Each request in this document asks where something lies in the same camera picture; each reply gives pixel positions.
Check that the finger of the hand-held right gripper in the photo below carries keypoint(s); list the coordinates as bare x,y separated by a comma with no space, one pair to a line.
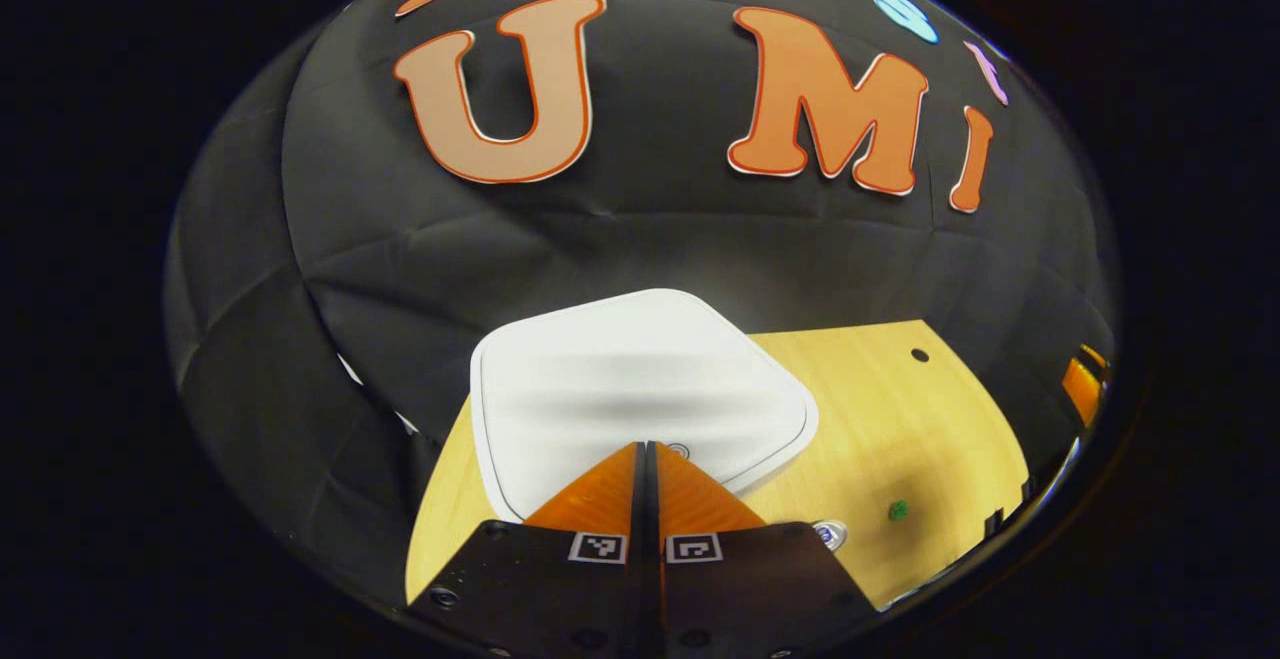
1082,391
1094,354

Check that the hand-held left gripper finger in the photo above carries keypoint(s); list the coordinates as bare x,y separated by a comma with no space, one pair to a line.
653,539
641,539

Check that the white desktop garbage bin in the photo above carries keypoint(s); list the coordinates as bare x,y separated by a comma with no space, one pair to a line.
620,369

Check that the blue pop can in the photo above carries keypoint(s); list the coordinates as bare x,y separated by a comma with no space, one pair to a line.
829,535

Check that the green paper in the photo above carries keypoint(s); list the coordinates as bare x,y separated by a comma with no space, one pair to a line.
898,510

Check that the wooden desktop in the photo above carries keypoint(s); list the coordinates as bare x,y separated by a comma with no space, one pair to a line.
900,429

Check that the black backdrop cloth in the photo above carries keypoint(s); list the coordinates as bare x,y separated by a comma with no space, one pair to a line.
650,239

